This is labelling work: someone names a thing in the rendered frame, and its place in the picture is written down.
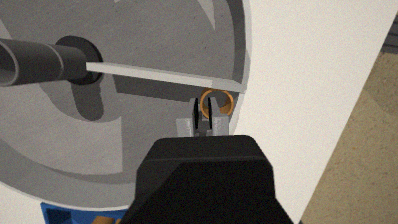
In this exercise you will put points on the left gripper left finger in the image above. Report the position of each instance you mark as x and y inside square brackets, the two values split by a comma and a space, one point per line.
[186, 127]

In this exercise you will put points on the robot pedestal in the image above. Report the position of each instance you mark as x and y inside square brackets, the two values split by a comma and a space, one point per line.
[393, 37]

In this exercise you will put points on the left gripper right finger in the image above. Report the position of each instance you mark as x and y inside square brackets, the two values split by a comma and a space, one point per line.
[219, 124]

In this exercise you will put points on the steel bushing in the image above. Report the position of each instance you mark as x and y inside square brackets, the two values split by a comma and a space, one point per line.
[73, 62]
[31, 61]

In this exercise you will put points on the blue crate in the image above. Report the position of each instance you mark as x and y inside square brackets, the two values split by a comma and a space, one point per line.
[74, 214]

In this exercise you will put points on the grey turntable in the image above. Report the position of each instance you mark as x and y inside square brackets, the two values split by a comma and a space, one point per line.
[124, 137]

